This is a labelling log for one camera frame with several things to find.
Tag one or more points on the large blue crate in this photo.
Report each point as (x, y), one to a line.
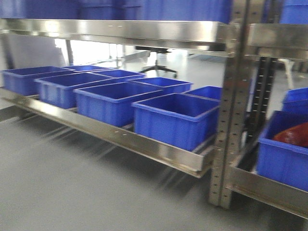
(152, 10)

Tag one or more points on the blue plastic bin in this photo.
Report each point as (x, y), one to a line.
(296, 101)
(165, 85)
(21, 80)
(119, 75)
(211, 92)
(59, 90)
(111, 103)
(86, 68)
(180, 120)

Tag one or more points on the blue bin with red bag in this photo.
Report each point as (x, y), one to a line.
(280, 161)

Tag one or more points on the red plastic bag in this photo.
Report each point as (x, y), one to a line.
(297, 135)

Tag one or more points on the stainless steel shelf rack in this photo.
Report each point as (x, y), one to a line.
(251, 48)

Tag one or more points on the black office chair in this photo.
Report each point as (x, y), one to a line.
(156, 67)

